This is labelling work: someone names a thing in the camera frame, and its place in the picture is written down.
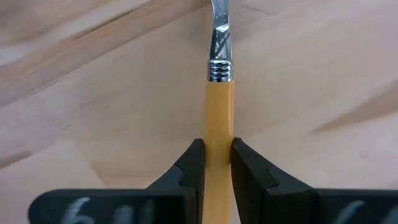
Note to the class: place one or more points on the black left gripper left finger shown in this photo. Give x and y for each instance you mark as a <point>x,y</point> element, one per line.
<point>168,202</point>

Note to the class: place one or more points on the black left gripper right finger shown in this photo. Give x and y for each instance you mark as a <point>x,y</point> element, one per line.
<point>264,199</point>

